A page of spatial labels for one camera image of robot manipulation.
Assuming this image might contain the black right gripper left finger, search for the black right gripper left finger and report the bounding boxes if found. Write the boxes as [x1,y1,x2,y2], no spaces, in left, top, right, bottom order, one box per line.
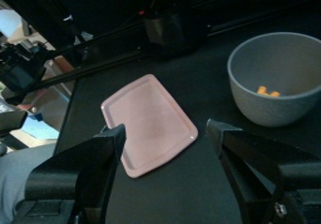
[10,123,127,224]

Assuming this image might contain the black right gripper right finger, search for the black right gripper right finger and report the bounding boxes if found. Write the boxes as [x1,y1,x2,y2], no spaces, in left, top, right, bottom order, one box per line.
[204,118,321,224]

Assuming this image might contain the orange toy fries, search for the orange toy fries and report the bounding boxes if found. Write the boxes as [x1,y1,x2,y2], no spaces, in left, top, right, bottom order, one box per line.
[255,85,282,98]

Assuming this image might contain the grey bowl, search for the grey bowl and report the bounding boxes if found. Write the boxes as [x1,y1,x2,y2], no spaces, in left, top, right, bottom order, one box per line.
[226,31,321,128]

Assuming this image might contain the pink rectangular plate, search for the pink rectangular plate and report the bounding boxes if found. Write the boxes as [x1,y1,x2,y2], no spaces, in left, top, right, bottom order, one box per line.
[100,73,199,179]

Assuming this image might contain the black aluminium frame rail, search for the black aluminium frame rail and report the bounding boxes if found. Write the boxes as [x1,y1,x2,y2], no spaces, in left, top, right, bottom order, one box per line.
[24,30,176,93]

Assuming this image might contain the black camera on stand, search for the black camera on stand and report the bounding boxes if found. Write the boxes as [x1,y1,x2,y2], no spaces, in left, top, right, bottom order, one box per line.
[0,41,48,106]

